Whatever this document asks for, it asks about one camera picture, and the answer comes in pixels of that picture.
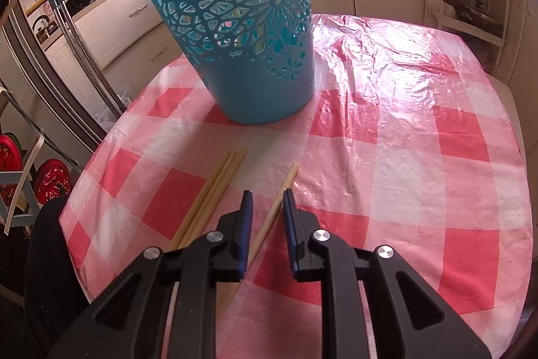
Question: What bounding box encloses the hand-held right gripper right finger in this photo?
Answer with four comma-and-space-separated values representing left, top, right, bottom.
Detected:
282, 188, 492, 359

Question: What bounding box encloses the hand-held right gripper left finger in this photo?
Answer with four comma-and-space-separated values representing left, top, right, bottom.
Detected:
46, 191, 255, 359

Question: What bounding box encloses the blue plastic cutout basket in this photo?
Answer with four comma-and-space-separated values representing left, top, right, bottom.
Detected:
131, 0, 317, 127

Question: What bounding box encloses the red checked plastic tablecloth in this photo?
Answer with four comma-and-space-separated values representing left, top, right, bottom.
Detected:
59, 13, 529, 359

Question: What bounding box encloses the white plastic bag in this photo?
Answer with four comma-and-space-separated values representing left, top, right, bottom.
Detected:
94, 85, 134, 133

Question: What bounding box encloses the person's black trouser leg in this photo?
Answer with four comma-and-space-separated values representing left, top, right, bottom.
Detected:
23, 197, 92, 346

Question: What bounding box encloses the red floral slipper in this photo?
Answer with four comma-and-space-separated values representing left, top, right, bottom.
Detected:
34, 158, 73, 213
0, 133, 25, 192

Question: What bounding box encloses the beige and grey shoe rack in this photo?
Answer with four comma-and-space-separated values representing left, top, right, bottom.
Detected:
0, 85, 48, 236

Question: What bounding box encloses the cream cabinet with drawers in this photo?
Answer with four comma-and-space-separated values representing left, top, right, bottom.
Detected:
43, 0, 182, 91

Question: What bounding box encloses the metal kettle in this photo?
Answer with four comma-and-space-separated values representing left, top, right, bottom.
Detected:
33, 15, 54, 41

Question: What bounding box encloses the metal pot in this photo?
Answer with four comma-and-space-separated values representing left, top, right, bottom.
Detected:
443, 0, 506, 37

